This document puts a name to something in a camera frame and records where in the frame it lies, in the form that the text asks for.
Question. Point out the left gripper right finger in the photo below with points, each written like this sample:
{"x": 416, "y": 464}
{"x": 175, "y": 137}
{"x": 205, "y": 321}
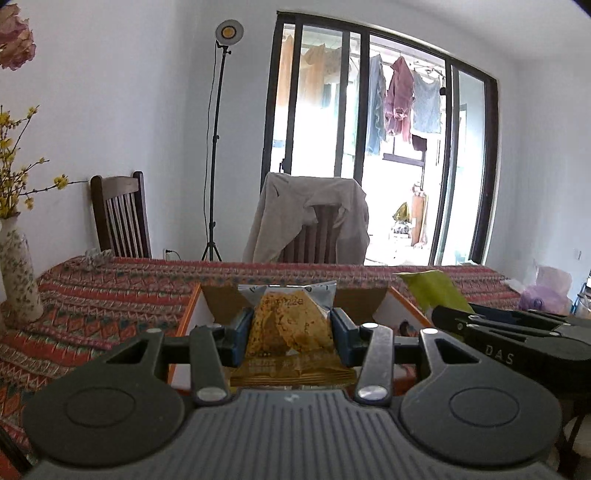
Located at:
{"x": 370, "y": 347}

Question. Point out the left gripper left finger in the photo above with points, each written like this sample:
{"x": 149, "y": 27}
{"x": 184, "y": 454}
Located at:
{"x": 211, "y": 349}

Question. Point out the yellow chip snack bag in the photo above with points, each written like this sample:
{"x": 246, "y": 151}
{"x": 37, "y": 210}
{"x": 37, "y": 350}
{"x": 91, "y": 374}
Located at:
{"x": 290, "y": 341}

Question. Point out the green snack bag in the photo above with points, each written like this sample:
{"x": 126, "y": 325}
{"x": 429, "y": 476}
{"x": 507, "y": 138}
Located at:
{"x": 434, "y": 288}

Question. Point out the orange white cardboard box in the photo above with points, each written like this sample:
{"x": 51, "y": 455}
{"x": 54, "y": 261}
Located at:
{"x": 385, "y": 306}

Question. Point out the purple tissue pack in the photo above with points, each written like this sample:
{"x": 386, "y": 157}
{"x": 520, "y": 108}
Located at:
{"x": 549, "y": 293}

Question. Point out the wooden chair with jacket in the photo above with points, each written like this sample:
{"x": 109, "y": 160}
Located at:
{"x": 315, "y": 244}

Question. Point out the red patterned tablecloth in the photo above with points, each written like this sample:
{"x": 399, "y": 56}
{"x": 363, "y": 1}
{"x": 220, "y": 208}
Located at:
{"x": 87, "y": 310}

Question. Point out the beige jacket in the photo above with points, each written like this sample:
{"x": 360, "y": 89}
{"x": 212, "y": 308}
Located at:
{"x": 287, "y": 203}

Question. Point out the dark wooden chair left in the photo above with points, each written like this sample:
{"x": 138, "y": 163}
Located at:
{"x": 120, "y": 215}

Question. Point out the floral ceramic vase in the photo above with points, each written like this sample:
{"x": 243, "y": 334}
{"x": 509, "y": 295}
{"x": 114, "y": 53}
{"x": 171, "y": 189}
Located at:
{"x": 18, "y": 275}

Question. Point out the blue hanging garment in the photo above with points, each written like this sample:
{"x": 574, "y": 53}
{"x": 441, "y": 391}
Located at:
{"x": 376, "y": 130}

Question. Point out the black framed glass door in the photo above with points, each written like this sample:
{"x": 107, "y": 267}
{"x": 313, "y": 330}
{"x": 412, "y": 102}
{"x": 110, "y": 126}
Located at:
{"x": 430, "y": 199}

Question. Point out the light blue hanging shirt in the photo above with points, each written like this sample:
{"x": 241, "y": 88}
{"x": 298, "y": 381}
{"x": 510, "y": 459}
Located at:
{"x": 427, "y": 105}

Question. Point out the pink hanging shirt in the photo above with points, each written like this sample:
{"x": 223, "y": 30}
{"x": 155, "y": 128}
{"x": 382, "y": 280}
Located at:
{"x": 399, "y": 100}

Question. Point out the tripod studio light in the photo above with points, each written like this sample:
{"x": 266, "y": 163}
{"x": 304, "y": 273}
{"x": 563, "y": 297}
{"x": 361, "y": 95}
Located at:
{"x": 226, "y": 34}

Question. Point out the pink artificial roses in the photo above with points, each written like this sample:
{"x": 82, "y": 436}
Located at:
{"x": 17, "y": 40}

